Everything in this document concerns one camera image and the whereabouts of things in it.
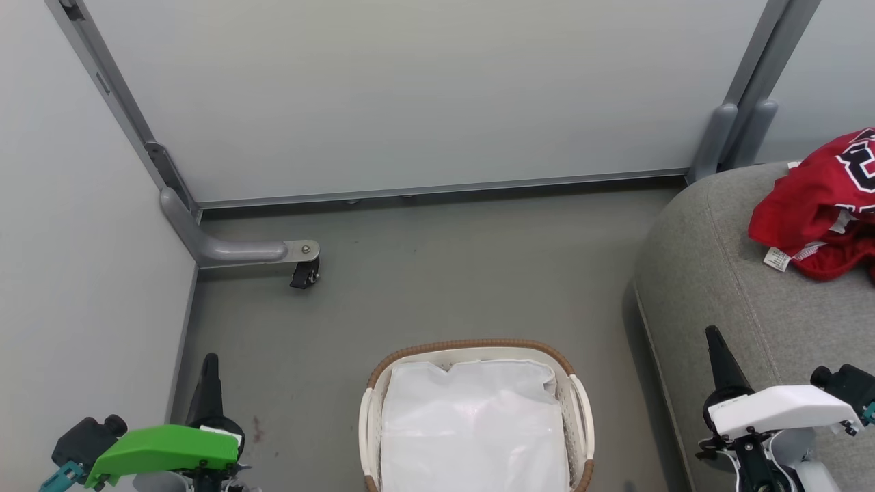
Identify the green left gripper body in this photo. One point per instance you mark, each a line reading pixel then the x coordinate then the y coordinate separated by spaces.
pixel 164 447

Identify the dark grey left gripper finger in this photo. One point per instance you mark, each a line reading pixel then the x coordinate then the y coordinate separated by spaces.
pixel 207 396

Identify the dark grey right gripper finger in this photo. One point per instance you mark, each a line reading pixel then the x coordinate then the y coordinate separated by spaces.
pixel 723 372

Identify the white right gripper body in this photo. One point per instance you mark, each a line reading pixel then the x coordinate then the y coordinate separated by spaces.
pixel 786 406

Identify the red and white jersey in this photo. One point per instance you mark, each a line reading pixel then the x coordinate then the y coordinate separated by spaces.
pixel 813 205

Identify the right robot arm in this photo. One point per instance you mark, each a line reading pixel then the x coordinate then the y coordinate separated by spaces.
pixel 786 465

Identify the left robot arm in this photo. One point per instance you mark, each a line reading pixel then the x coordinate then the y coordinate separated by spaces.
pixel 171 482

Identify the white laundry basket brown rim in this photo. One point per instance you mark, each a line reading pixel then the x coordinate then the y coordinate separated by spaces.
pixel 472 346

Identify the grey fabric sofa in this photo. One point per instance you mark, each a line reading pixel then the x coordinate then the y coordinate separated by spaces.
pixel 724 328

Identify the grey partition support leg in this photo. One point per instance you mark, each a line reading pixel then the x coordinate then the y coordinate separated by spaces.
pixel 232 251

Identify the black caster wheel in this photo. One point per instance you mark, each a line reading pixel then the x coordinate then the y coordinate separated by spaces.
pixel 305 275

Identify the white plastic liner bag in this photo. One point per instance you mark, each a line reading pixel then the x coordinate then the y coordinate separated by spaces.
pixel 472 430

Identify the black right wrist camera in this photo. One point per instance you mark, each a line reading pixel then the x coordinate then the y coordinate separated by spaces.
pixel 851 383

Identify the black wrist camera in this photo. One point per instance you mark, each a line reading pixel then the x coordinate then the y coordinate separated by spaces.
pixel 851 383
pixel 85 441

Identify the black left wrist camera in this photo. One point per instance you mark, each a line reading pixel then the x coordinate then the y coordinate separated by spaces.
pixel 85 441

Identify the grey double partition post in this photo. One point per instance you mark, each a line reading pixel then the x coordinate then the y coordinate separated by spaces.
pixel 752 89

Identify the grey partition bottom rail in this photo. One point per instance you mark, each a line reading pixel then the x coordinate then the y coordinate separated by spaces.
pixel 437 188

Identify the grey partition corner post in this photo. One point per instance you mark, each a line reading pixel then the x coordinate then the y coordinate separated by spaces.
pixel 116 96

